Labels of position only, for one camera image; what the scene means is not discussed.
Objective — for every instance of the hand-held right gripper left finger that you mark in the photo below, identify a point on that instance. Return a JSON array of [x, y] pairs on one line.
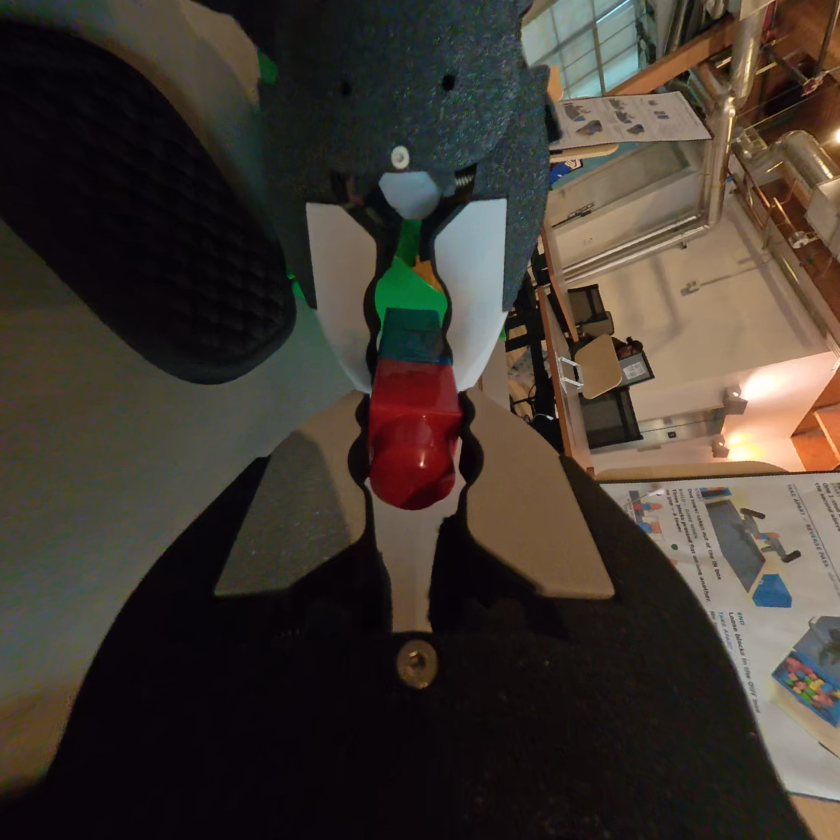
[[295, 525]]

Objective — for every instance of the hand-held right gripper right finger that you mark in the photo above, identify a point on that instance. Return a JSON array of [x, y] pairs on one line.
[[531, 518]]

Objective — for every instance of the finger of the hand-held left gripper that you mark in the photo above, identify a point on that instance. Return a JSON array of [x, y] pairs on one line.
[[338, 275], [476, 275]]

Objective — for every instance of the green plastic bin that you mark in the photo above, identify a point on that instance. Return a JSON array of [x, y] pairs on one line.
[[400, 289]]

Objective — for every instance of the blue mega block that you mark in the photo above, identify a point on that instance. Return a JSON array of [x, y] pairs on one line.
[[413, 334]]

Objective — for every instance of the red mega block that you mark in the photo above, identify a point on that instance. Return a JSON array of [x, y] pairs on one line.
[[410, 420]]

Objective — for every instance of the clear acrylic holder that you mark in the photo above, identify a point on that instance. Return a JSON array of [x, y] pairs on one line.
[[569, 377]]

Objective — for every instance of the small wooden board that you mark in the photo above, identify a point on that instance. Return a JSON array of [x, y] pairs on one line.
[[600, 367]]

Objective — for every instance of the black mesh pad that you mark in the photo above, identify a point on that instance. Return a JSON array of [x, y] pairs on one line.
[[131, 229]]

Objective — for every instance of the instruction poster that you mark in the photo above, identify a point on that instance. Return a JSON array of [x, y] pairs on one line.
[[630, 118], [754, 590]]

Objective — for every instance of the wall lamp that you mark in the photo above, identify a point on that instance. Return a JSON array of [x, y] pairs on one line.
[[720, 446], [735, 400]]

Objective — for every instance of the silver duct pipe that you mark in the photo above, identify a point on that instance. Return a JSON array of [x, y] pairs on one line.
[[718, 151], [800, 157]]

